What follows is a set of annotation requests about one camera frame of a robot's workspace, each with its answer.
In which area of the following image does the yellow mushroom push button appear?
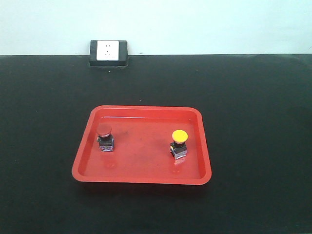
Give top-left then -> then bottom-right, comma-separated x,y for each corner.
170,130 -> 188,160

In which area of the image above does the red mushroom push button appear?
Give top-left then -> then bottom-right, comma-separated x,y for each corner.
97,123 -> 114,152

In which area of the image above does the red plastic tray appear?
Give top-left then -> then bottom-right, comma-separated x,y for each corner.
72,105 -> 212,185

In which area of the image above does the white socket black housing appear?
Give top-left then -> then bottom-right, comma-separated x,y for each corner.
89,40 -> 128,67

